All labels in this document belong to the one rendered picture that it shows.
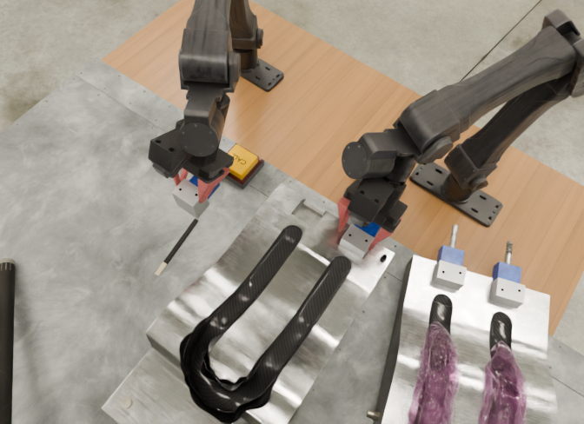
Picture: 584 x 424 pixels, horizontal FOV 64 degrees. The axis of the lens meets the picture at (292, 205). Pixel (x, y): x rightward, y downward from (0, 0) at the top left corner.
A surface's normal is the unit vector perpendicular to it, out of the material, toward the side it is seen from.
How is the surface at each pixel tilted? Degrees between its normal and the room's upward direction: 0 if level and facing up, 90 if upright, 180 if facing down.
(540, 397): 14
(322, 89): 0
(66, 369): 0
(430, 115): 23
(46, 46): 0
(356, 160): 64
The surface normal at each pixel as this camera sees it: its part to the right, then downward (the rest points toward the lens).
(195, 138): -0.04, 0.62
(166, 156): -0.47, 0.44
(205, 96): 0.05, -0.78
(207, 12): 0.02, -0.27
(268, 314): 0.26, -0.71
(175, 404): 0.04, -0.47
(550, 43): -0.33, -0.30
